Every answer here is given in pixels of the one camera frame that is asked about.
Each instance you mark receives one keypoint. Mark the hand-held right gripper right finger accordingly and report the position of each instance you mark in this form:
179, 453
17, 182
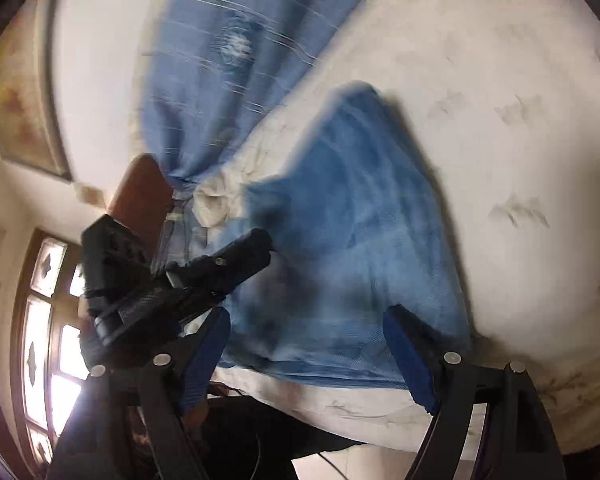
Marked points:
410, 360

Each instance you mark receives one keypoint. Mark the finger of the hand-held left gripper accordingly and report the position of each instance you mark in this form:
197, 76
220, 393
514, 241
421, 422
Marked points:
230, 265

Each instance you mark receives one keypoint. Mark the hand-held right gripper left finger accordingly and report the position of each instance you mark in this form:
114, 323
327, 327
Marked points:
202, 360

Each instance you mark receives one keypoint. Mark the blue denim pants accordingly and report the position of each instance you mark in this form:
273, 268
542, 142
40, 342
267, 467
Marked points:
355, 235

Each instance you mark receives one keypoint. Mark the brown headboard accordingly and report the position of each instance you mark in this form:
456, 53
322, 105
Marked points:
140, 195

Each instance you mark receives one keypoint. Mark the wooden framed window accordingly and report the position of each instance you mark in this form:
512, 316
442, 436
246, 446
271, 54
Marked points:
40, 320

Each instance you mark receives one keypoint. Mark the dark cloth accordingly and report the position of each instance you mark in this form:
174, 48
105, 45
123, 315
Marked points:
260, 430

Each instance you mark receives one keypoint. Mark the cream floral bed sheet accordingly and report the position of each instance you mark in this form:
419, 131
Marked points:
505, 160

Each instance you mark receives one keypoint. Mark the small wall picture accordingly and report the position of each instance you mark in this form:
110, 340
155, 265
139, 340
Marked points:
88, 193

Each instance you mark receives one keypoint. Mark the large framed wall picture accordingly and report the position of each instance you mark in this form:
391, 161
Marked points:
20, 100

